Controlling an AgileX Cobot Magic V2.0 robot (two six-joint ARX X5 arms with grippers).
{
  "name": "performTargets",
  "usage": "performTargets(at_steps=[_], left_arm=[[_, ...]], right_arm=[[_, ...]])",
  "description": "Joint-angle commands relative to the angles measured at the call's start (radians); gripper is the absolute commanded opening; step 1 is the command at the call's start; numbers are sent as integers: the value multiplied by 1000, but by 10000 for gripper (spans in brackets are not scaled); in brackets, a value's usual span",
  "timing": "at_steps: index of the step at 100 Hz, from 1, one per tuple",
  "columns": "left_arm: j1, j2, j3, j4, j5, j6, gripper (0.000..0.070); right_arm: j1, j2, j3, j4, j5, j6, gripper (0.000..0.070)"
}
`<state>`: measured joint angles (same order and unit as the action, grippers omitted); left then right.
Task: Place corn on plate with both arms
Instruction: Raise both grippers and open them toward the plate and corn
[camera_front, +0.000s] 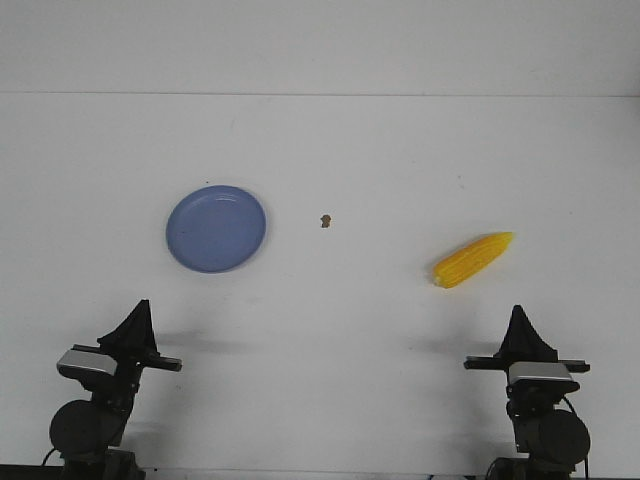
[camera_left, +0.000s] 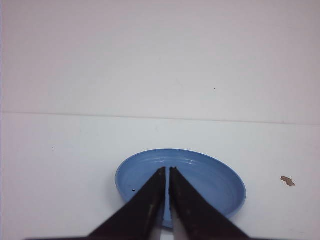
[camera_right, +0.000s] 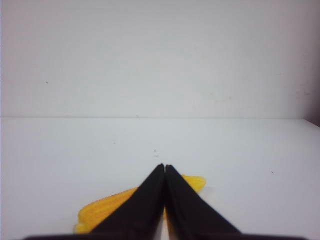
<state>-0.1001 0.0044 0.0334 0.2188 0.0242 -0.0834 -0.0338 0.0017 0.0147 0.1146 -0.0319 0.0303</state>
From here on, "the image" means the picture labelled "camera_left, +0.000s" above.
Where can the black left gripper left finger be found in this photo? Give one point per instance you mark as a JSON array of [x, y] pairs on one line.
[[139, 219]]

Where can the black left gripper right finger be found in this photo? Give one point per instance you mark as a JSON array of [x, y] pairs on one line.
[[193, 217]]

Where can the blue plastic plate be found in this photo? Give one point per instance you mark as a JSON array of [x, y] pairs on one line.
[[216, 182]]

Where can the small brown scrap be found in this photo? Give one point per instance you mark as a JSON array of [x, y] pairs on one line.
[[289, 182]]

